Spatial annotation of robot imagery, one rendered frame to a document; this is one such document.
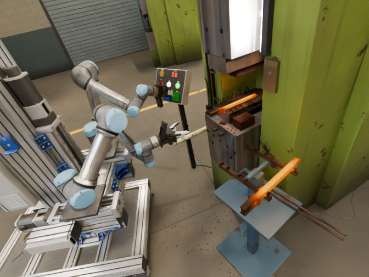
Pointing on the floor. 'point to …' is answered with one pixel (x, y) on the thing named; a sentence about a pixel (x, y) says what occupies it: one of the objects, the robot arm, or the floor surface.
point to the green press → (172, 31)
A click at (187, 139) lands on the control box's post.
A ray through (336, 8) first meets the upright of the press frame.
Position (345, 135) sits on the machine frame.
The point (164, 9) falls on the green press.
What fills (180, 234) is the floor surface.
